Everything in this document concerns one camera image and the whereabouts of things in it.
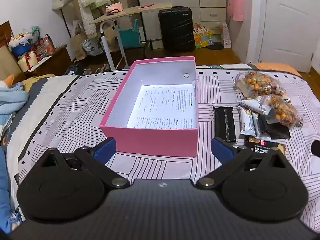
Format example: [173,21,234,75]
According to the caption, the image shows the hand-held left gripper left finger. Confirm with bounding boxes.
[35,137,130,188]

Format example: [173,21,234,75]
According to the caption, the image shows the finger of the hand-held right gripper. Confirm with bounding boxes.
[311,139,320,157]

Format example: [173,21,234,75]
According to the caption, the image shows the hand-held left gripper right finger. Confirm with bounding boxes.
[196,137,292,189]

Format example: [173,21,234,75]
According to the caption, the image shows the long black snack packet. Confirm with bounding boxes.
[213,106,237,143]

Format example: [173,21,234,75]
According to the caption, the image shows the black packet with gold print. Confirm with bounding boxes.
[244,136,287,159]

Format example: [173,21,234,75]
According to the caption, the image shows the white snack packet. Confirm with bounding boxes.
[239,106,259,136]
[252,112,272,142]

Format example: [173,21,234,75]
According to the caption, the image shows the plain black snack packet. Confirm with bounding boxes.
[257,114,291,140]

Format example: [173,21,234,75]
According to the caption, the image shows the clear bag of coated nuts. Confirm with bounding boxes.
[235,71,285,98]
[260,95,303,128]

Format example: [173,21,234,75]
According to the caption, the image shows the pink cardboard box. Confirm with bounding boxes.
[99,57,200,157]

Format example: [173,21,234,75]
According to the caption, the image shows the striped white bedsheet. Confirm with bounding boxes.
[5,65,320,233]

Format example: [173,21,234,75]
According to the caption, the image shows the cream printed snack packet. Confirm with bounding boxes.
[237,97,272,115]

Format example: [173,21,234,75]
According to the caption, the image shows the printed paper sheet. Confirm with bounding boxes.
[126,84,196,130]

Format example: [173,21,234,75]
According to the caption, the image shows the orange bed cover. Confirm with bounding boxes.
[250,62,303,77]

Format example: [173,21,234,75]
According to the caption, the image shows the wooden nightstand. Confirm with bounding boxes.
[25,44,73,78]

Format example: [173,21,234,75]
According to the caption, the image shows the white printed bag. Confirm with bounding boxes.
[81,39,103,57]

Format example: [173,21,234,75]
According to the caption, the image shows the light blue blanket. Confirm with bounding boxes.
[0,80,30,127]

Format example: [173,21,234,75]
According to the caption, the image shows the blue cloth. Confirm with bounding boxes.
[0,145,15,233]

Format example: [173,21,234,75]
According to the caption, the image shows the brown paper bag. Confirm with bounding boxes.
[69,31,88,61]

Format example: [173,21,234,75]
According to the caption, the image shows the colourful cardboard box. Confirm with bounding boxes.
[194,24,214,49]

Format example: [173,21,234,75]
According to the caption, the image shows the white plastic bag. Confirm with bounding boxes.
[221,21,232,48]

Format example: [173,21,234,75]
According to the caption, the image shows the teal shopping bag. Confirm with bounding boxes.
[117,19,142,50]

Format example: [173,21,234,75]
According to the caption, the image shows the cream handbag with red ribbon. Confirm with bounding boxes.
[17,51,40,72]

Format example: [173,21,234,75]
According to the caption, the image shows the duck plush toy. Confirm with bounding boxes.
[0,74,24,88]

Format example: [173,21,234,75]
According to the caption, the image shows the white door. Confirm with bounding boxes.
[246,0,320,74]

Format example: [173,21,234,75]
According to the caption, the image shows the black suitcase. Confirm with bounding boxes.
[158,6,195,53]

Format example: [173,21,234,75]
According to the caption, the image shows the wooden headboard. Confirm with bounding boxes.
[0,21,25,83]

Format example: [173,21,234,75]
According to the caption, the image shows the blue bag with white stuffing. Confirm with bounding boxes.
[9,31,33,58]

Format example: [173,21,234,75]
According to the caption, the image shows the wooden rolling table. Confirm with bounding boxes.
[89,2,173,70]

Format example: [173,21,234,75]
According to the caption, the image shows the pink hanging bag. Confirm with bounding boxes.
[227,0,244,22]

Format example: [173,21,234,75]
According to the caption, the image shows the pink pouch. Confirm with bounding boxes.
[105,2,123,13]

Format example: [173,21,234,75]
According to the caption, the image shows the cream knit cardigan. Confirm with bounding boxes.
[75,0,119,39]

